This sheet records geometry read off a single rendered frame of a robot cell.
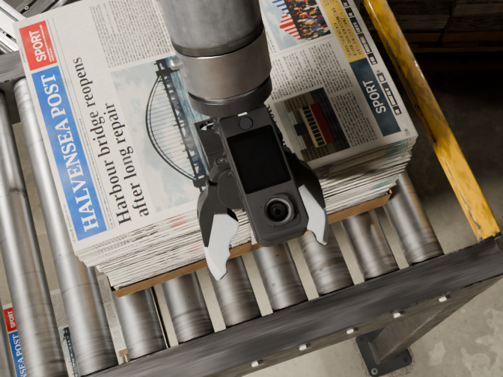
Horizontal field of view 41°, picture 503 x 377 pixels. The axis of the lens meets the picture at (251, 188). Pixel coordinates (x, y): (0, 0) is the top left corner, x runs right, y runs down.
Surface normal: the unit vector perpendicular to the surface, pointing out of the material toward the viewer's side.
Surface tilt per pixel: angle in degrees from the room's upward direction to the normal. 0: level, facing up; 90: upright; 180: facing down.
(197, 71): 70
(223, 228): 60
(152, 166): 1
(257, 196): 3
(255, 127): 3
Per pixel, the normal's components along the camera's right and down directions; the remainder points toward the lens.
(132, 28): 0.07, -0.37
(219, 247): 0.26, 0.58
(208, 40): -0.06, 0.64
